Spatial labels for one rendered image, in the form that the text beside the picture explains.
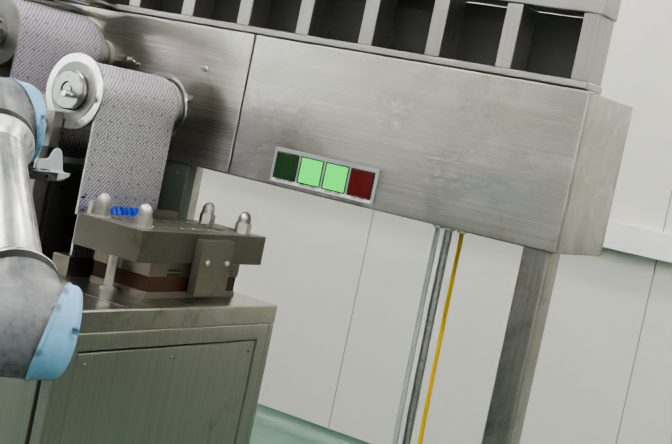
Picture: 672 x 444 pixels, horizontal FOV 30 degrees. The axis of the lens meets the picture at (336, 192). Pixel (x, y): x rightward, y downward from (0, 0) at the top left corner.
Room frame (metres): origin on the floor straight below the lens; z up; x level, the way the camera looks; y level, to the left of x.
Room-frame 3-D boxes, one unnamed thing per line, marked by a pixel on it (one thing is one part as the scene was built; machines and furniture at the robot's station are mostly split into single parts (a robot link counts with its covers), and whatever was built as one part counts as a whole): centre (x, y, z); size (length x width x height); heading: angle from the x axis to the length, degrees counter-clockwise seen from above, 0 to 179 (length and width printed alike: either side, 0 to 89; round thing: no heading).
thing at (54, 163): (2.28, 0.51, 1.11); 0.09 x 0.03 x 0.06; 140
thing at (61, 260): (2.50, 0.42, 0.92); 0.28 x 0.04 x 0.04; 149
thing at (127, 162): (2.50, 0.42, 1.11); 0.23 x 0.01 x 0.18; 149
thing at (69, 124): (2.42, 0.53, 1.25); 0.15 x 0.01 x 0.15; 59
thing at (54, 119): (2.41, 0.58, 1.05); 0.06 x 0.05 x 0.31; 149
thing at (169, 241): (2.47, 0.29, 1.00); 0.40 x 0.16 x 0.06; 149
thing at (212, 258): (2.44, 0.21, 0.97); 0.10 x 0.03 x 0.11; 149
